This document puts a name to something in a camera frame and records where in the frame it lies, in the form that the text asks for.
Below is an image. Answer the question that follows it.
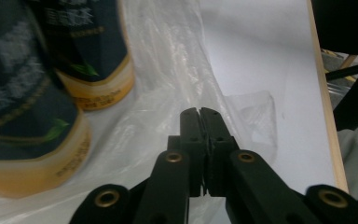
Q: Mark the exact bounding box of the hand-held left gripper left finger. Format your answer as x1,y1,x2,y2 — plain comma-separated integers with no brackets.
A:
167,106,207,198

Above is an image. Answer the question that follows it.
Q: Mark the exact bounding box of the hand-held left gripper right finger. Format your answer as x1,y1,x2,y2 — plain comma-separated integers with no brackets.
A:
200,106,241,198

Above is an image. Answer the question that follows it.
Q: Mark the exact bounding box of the clear plastic bag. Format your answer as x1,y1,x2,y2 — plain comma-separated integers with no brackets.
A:
0,0,279,224

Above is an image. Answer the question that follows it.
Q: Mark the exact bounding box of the dark label tea bottle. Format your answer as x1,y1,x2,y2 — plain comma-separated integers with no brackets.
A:
27,0,136,112
0,0,93,201

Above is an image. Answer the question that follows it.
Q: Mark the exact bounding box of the dark bar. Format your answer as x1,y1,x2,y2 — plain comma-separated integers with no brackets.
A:
324,63,358,82

